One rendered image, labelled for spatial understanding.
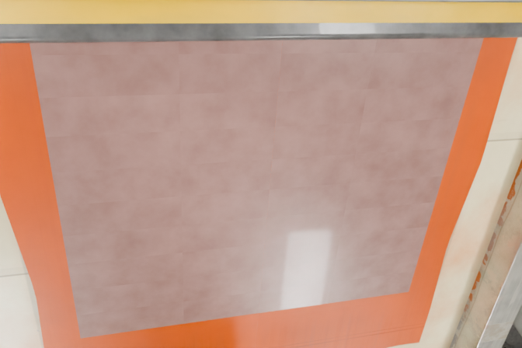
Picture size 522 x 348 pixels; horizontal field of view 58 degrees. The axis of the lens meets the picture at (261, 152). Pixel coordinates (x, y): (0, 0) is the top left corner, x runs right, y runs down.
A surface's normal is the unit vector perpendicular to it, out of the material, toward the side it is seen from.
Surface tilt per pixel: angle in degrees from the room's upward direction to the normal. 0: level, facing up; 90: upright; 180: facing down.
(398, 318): 2
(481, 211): 2
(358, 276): 2
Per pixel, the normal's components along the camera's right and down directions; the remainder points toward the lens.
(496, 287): -0.97, 0.06
